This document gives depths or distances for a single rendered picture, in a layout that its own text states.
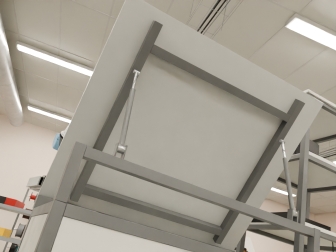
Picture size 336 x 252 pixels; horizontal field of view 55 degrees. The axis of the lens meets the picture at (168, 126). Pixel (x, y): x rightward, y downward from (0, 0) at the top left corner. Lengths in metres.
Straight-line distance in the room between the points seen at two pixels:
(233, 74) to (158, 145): 0.51
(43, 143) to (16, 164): 0.81
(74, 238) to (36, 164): 7.91
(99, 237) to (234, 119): 0.93
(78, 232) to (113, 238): 0.12
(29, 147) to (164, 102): 7.70
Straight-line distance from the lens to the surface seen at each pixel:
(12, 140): 9.18
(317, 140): 2.76
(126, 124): 1.24
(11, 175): 8.98
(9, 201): 5.10
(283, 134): 1.84
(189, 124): 1.63
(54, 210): 1.09
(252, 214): 1.44
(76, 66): 5.45
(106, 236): 1.13
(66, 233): 1.10
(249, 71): 1.68
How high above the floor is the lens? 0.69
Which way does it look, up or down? 23 degrees up
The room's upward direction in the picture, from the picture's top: 14 degrees clockwise
